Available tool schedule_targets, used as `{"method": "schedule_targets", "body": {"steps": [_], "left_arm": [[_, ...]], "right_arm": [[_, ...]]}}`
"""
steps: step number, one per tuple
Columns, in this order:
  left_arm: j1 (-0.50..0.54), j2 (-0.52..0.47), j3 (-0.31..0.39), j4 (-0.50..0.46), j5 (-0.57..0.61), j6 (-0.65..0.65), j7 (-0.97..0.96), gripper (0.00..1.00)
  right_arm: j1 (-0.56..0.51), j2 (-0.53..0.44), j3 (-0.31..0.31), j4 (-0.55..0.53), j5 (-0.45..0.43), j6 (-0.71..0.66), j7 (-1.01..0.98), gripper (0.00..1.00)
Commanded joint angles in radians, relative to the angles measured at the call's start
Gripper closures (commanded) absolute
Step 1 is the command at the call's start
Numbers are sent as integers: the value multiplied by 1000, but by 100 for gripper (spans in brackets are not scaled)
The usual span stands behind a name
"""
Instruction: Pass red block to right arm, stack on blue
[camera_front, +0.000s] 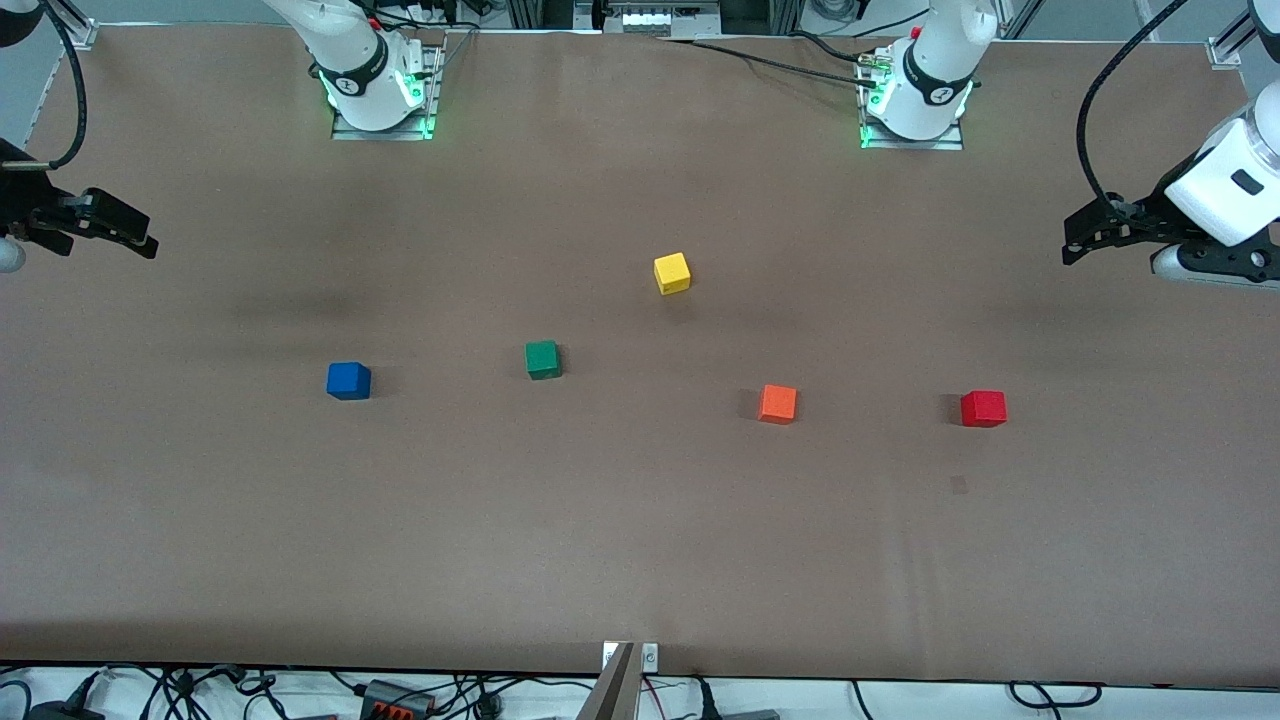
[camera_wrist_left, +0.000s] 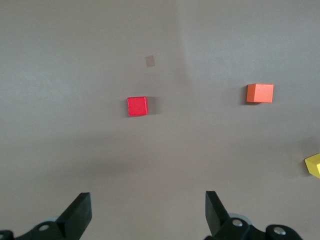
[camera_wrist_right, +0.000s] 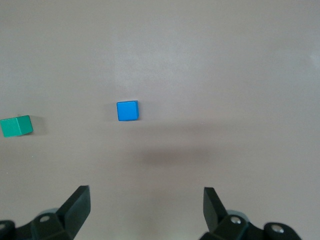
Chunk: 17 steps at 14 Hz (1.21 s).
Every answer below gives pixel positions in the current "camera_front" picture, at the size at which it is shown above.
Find aluminium corner strut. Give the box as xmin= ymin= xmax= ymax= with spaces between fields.
xmin=50 ymin=0 xmax=101 ymax=49
xmin=1207 ymin=10 xmax=1263 ymax=69

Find white socket strip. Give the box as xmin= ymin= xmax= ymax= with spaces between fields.
xmin=620 ymin=10 xmax=723 ymax=38

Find black orange power strip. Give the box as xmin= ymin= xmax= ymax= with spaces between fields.
xmin=360 ymin=679 xmax=437 ymax=720

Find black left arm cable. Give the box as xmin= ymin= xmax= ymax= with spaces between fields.
xmin=1075 ymin=0 xmax=1193 ymax=217

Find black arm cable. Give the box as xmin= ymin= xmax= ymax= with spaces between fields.
xmin=1075 ymin=0 xmax=1193 ymax=217
xmin=30 ymin=0 xmax=91 ymax=171

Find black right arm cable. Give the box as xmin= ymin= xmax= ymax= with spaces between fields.
xmin=30 ymin=0 xmax=91 ymax=171

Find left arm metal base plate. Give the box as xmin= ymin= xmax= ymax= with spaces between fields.
xmin=861 ymin=55 xmax=965 ymax=152

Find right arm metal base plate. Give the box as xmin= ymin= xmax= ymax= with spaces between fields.
xmin=332 ymin=45 xmax=442 ymax=142

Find short black table cable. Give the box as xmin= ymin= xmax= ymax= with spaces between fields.
xmin=790 ymin=30 xmax=869 ymax=65

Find long black table cable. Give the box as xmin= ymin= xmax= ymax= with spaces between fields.
xmin=662 ymin=36 xmax=881 ymax=91

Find aluminium frame rack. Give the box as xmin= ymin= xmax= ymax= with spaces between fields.
xmin=505 ymin=0 xmax=806 ymax=37

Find black looped floor cable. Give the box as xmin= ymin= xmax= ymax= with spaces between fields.
xmin=1008 ymin=682 xmax=1103 ymax=710

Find grey metal camera post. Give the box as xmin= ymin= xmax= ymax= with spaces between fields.
xmin=578 ymin=642 xmax=639 ymax=720

